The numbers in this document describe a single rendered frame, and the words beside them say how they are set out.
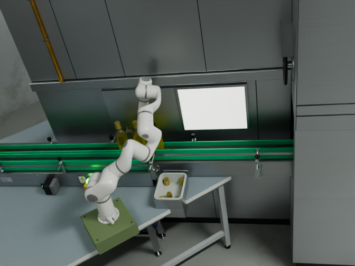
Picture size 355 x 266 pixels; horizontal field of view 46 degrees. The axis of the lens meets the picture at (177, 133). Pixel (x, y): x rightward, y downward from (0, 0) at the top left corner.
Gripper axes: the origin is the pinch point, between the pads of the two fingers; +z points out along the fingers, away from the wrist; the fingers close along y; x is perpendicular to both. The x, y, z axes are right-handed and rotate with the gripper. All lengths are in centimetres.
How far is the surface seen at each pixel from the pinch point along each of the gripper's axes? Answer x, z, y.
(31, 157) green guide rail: -73, 45, 5
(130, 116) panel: -10.6, 9.5, -12.0
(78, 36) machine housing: -43, -40, -15
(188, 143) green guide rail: 29.5, 16.1, -2.6
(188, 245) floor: 42, 111, 5
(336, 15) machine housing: 83, -91, 24
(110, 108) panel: -23.9, 6.5, -12.2
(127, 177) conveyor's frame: -5.0, 37.3, 15.4
